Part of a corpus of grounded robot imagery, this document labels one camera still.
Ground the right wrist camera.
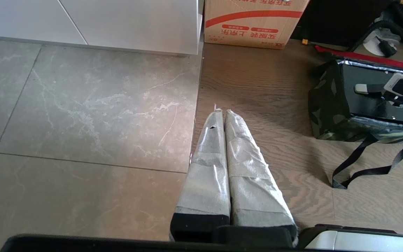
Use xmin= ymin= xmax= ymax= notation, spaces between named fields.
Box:
xmin=383 ymin=72 xmax=403 ymax=99

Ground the black plug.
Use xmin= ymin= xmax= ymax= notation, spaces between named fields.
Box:
xmin=377 ymin=37 xmax=397 ymax=58

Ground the black corrugated hose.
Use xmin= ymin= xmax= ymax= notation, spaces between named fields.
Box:
xmin=349 ymin=2 xmax=403 ymax=52

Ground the camouflage bag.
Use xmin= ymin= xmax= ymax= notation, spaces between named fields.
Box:
xmin=308 ymin=59 xmax=403 ymax=145

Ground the red flat strip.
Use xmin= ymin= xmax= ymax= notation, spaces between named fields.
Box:
xmin=314 ymin=45 xmax=403 ymax=70

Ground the black bag strap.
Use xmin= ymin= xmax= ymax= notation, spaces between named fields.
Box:
xmin=332 ymin=134 xmax=403 ymax=190

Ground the white cabinet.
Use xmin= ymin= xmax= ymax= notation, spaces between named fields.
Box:
xmin=0 ymin=0 xmax=203 ymax=56

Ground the black cabinet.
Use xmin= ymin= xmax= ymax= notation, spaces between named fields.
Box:
xmin=290 ymin=0 xmax=396 ymax=47

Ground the cardboard box with red print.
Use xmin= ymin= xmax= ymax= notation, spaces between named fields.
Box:
xmin=204 ymin=0 xmax=311 ymax=50

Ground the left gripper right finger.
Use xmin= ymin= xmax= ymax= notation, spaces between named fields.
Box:
xmin=225 ymin=110 xmax=299 ymax=246

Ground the white round device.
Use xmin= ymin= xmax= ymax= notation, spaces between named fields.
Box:
xmin=363 ymin=29 xmax=401 ymax=56

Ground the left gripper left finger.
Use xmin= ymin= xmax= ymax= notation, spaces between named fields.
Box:
xmin=169 ymin=108 xmax=231 ymax=243

